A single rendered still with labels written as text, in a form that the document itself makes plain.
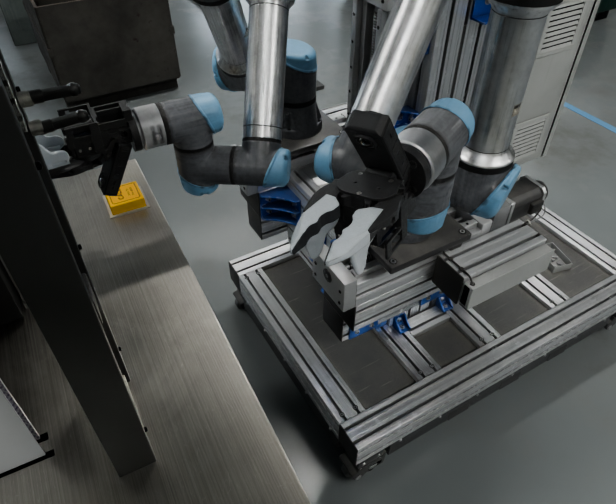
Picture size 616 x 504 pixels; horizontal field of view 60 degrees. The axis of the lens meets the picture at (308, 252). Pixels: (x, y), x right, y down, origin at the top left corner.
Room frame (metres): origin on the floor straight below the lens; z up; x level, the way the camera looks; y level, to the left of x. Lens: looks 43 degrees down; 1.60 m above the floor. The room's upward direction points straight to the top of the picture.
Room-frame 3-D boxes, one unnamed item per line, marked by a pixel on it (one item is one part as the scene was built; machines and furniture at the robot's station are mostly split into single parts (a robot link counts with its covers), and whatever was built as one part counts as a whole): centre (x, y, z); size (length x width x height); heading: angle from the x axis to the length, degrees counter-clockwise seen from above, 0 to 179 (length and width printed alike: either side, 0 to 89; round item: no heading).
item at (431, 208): (0.66, -0.16, 1.12); 0.11 x 0.08 x 0.11; 56
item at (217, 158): (0.89, 0.20, 1.01); 0.11 x 0.08 x 0.11; 84
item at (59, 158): (0.74, 0.44, 1.11); 0.09 x 0.03 x 0.06; 126
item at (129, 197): (0.91, 0.39, 0.91); 0.07 x 0.07 x 0.02; 27
